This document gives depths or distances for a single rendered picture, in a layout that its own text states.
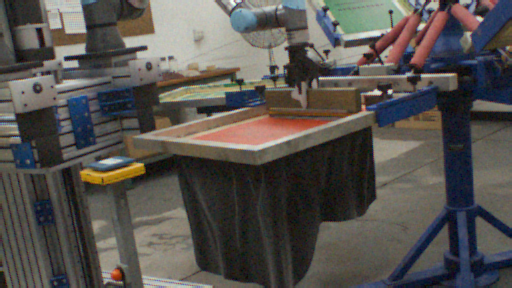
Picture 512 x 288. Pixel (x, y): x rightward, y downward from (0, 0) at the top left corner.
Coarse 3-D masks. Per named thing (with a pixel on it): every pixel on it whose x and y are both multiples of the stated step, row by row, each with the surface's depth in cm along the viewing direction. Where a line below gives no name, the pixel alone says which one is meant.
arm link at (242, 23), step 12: (216, 0) 184; (228, 0) 181; (240, 0) 181; (228, 12) 182; (240, 12) 178; (252, 12) 179; (264, 12) 185; (240, 24) 178; (252, 24) 179; (264, 24) 185
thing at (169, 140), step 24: (216, 120) 199; (240, 120) 206; (360, 120) 165; (144, 144) 177; (168, 144) 167; (192, 144) 158; (216, 144) 152; (240, 144) 147; (264, 144) 144; (288, 144) 146; (312, 144) 152
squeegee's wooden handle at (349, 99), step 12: (276, 96) 202; (288, 96) 197; (312, 96) 189; (324, 96) 185; (336, 96) 182; (348, 96) 178; (360, 96) 178; (300, 108) 194; (312, 108) 190; (324, 108) 187; (336, 108) 183; (348, 108) 179; (360, 108) 179
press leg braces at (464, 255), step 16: (480, 208) 268; (432, 224) 266; (464, 224) 256; (496, 224) 271; (432, 240) 265; (464, 240) 252; (416, 256) 265; (464, 256) 248; (400, 272) 264; (464, 272) 245
